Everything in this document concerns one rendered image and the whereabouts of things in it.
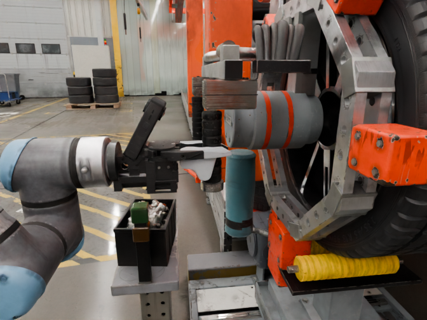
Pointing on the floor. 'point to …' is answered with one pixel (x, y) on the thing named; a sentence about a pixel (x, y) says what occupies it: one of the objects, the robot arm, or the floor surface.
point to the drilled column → (156, 306)
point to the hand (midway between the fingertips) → (222, 146)
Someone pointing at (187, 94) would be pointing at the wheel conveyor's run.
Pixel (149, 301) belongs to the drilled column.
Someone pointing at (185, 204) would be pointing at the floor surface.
